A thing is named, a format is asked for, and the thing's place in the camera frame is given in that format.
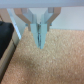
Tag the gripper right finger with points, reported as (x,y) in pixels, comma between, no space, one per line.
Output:
(45,26)

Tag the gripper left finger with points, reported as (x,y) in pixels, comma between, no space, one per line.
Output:
(33,26)

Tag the white cabinet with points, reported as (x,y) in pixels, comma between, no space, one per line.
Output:
(70,18)

